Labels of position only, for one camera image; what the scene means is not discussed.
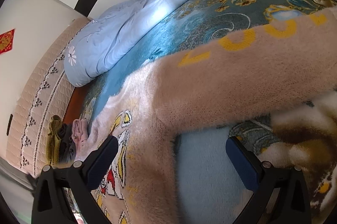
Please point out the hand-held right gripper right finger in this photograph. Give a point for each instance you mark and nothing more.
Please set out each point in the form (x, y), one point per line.
(241, 160)

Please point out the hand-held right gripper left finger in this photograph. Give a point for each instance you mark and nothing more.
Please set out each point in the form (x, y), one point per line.
(101, 160)

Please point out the fuzzy beige cartoon sweater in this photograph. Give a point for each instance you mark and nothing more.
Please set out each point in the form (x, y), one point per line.
(210, 87)

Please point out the pink garment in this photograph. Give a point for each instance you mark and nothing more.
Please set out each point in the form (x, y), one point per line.
(80, 131)

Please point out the dark grey garment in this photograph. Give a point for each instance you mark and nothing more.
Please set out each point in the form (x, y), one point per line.
(65, 143)

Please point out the olive green garment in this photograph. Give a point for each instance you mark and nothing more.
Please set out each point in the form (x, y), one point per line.
(54, 139)

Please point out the beige quilted headboard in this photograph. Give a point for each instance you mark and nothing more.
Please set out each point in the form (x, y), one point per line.
(34, 97)

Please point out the light blue floral quilt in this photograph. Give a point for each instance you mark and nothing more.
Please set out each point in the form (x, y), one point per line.
(126, 21)

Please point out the teal floral blanket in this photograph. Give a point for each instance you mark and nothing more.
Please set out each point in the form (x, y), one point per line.
(208, 21)

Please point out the black wall switch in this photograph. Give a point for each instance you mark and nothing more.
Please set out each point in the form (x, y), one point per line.
(9, 122)

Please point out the red paper wall decoration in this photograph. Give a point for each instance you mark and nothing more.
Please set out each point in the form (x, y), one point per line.
(5, 41)

